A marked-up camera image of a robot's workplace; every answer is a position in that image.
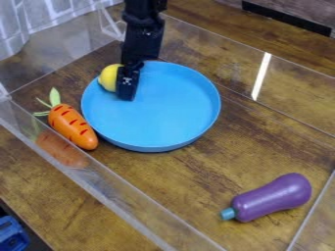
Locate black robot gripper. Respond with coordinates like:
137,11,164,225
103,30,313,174
115,0,168,101

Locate yellow toy lemon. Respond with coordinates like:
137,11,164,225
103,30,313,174
99,64,121,92

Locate blue round tray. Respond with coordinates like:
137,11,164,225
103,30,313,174
81,61,221,152

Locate orange toy carrot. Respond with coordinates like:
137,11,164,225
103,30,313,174
33,87,99,150

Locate purple toy eggplant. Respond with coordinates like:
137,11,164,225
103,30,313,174
220,173,311,223

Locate blue plastic crate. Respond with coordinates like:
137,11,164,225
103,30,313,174
0,216,30,251

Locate clear acrylic corner bracket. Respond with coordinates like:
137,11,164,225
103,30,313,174
99,6,125,41

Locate clear acrylic barrier wall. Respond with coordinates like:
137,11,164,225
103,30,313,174
0,0,335,251

